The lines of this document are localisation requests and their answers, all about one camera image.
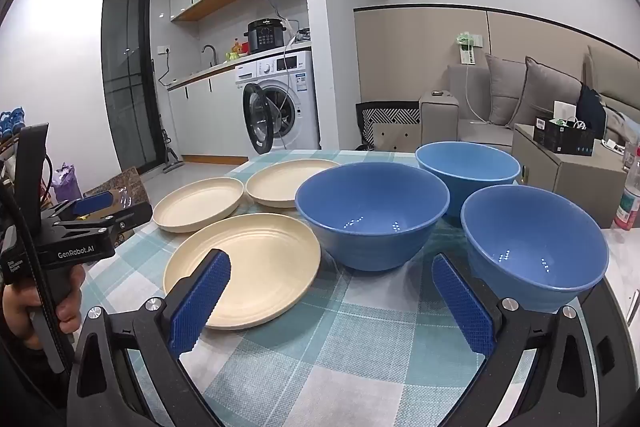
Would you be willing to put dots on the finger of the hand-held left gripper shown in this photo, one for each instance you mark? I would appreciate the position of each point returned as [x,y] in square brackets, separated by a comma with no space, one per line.
[92,203]
[127,219]

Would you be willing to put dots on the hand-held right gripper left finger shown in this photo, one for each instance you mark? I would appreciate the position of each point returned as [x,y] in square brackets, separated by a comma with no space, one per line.
[200,302]

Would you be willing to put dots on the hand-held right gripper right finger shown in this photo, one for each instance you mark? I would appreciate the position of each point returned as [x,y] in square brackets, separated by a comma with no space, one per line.
[465,312]

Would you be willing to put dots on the cream round plate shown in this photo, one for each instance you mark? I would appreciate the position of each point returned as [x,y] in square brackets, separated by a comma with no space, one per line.
[197,204]
[285,184]
[260,272]

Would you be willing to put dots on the blue bowl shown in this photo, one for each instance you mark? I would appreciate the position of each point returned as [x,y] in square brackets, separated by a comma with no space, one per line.
[372,212]
[535,242]
[467,167]

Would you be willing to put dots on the person's left hand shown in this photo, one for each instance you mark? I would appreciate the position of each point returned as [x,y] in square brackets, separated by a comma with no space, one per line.
[70,302]

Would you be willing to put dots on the purple bag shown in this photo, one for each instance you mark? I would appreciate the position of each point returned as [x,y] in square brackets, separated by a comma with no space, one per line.
[67,184]

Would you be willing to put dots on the brown speckled box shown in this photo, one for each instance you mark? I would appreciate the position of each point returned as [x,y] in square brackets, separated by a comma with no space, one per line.
[122,184]

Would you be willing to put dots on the floor mop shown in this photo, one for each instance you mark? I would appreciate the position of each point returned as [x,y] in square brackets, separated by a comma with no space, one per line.
[167,152]

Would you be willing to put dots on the teal checkered tablecloth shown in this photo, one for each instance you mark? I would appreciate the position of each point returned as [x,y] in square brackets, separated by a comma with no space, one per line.
[350,332]

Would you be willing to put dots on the black glass door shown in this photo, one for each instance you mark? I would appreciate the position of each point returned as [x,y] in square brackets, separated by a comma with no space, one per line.
[130,82]

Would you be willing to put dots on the white lower kitchen cabinets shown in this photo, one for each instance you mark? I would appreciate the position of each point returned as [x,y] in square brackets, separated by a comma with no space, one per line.
[205,117]

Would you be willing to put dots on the large cardboard box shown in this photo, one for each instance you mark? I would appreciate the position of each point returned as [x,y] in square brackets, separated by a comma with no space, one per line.
[560,182]

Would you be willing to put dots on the grey sofa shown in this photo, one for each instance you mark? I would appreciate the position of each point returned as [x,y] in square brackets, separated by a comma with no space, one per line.
[470,132]

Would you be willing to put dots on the kitchen faucet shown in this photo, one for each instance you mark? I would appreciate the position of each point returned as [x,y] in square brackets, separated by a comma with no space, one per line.
[210,53]

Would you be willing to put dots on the clear plastic bottle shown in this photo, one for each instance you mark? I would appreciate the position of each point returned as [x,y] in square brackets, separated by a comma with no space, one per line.
[627,202]

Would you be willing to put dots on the black box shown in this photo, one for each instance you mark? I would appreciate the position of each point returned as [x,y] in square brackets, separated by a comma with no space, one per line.
[562,139]

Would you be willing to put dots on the yellow green container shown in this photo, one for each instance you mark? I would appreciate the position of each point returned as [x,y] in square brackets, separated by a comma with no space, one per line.
[235,53]

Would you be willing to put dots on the white washing machine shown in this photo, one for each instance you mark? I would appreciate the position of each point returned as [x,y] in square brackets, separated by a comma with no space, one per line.
[300,107]

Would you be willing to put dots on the black white patterned rug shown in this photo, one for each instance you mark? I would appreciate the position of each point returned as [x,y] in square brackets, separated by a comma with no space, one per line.
[390,117]

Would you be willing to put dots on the small white box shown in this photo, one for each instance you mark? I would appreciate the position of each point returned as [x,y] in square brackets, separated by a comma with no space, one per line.
[564,109]

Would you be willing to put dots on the grey sofa cushion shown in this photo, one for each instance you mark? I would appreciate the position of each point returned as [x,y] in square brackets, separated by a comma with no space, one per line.
[505,89]
[547,97]

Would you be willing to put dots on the black pressure cooker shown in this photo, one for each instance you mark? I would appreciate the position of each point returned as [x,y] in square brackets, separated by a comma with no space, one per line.
[265,36]

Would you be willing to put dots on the dark garment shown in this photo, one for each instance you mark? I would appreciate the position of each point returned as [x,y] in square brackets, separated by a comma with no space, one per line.
[591,107]

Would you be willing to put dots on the white wall outlet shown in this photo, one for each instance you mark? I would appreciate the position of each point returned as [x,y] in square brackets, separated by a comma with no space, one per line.
[164,50]

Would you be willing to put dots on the wall control panel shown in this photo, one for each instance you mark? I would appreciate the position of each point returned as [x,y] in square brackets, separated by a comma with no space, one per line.
[467,47]

